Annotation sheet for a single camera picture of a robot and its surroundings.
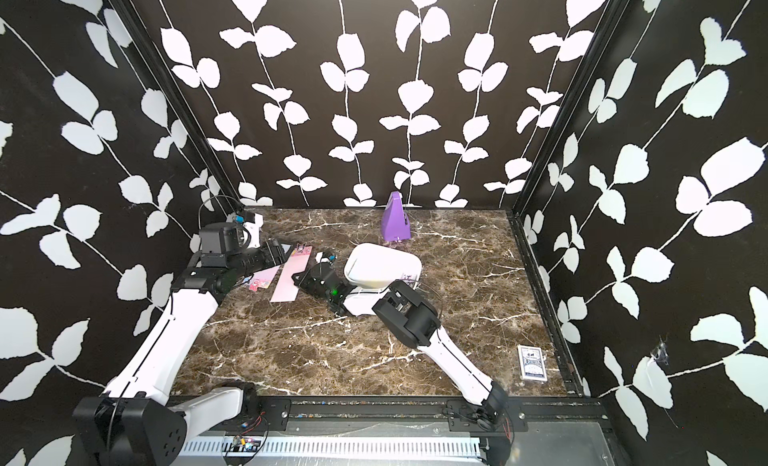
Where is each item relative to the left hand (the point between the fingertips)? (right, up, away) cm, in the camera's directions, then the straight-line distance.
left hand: (288, 243), depth 78 cm
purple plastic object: (+29, +6, +28) cm, 41 cm away
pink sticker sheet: (-7, -15, +17) cm, 24 cm away
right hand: (-6, -10, +15) cm, 19 cm away
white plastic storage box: (+22, -8, +21) cm, 31 cm away
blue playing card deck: (+67, -34, +4) cm, 75 cm away
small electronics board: (-9, -48, -7) cm, 50 cm away
